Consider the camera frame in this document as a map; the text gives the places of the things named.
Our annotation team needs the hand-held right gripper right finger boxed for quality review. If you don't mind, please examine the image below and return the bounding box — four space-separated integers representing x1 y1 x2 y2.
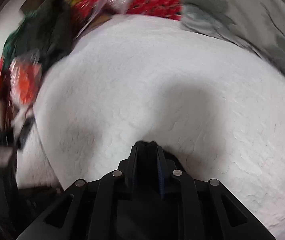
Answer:
147 141 277 240

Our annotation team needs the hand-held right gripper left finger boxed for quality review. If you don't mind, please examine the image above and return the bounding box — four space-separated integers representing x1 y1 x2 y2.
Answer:
16 141 147 240

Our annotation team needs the orange plastic bag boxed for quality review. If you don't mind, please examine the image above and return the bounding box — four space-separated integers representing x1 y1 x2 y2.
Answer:
9 56 42 105

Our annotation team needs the white quilted bedspread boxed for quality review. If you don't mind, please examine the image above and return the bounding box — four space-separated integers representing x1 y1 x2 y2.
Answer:
15 14 285 240

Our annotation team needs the grey floral pillow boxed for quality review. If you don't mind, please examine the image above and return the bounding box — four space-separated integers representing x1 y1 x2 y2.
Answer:
176 0 285 88

